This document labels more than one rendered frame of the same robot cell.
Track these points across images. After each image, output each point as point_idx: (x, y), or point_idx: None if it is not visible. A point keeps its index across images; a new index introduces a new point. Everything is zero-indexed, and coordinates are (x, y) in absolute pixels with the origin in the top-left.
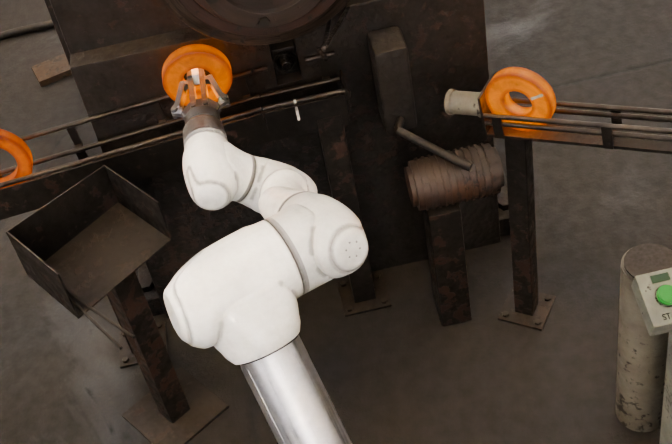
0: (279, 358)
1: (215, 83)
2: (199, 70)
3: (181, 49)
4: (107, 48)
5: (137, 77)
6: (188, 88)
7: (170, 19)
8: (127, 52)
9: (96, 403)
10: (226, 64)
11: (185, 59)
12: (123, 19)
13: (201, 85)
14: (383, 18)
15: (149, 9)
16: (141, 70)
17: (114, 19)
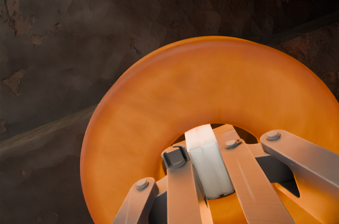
0: None
1: (332, 160)
2: (218, 134)
3: (140, 59)
4: (8, 140)
5: (65, 201)
6: (167, 211)
7: (137, 53)
8: (33, 135)
9: None
10: (329, 92)
11: (154, 85)
12: (34, 66)
13: (242, 184)
14: None
15: (86, 33)
16: (71, 180)
17: (15, 68)
